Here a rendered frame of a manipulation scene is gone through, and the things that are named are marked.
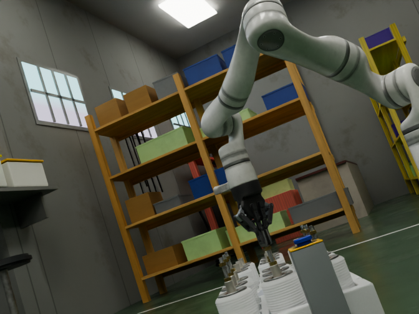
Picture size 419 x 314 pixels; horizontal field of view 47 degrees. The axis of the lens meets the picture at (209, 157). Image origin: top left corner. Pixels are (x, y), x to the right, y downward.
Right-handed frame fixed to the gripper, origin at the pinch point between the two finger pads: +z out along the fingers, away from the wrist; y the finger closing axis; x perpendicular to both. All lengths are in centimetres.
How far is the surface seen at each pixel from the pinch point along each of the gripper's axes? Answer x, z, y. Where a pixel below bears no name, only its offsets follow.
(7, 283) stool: 254, -22, 19
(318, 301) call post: -18.5, 14.7, -10.8
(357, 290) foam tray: -16.5, 17.6, 5.4
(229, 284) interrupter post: 7.7, 7.6, -9.1
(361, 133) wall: 378, -95, 731
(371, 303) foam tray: -17.8, 21.1, 6.7
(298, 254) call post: -18.3, 4.8, -11.0
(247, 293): 3.7, 10.7, -8.0
